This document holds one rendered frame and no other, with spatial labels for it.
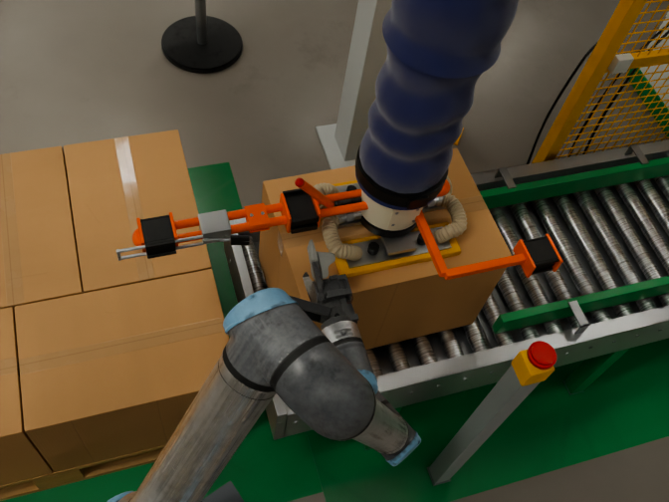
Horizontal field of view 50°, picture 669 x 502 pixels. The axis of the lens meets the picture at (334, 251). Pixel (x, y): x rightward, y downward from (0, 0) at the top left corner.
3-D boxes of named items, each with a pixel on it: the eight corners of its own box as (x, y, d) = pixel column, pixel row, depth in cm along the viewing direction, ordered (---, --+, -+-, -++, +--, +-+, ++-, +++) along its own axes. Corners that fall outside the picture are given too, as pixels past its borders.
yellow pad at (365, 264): (446, 225, 198) (451, 214, 194) (460, 255, 193) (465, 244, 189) (330, 247, 190) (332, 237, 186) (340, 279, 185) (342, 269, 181)
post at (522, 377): (443, 462, 259) (544, 345, 176) (450, 481, 256) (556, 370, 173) (426, 467, 258) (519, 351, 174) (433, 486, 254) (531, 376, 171)
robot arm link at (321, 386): (374, 392, 102) (431, 439, 163) (320, 331, 107) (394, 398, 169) (315, 448, 101) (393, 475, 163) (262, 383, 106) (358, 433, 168)
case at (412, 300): (427, 223, 248) (457, 146, 214) (472, 324, 228) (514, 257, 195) (258, 257, 232) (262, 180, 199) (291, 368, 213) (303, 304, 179)
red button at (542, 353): (544, 344, 176) (550, 337, 173) (557, 370, 173) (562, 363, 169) (519, 350, 174) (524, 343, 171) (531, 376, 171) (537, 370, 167)
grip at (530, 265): (541, 244, 186) (549, 233, 181) (556, 271, 181) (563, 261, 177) (512, 249, 183) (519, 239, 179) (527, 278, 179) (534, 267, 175)
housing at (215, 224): (225, 218, 179) (225, 207, 175) (231, 240, 175) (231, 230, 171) (197, 223, 177) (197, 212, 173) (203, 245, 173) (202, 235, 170)
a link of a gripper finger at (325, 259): (330, 236, 167) (336, 275, 167) (305, 240, 165) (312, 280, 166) (333, 236, 163) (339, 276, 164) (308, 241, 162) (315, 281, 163)
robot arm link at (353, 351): (339, 411, 158) (337, 397, 149) (324, 361, 164) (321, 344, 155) (380, 399, 159) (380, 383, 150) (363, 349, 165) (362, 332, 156)
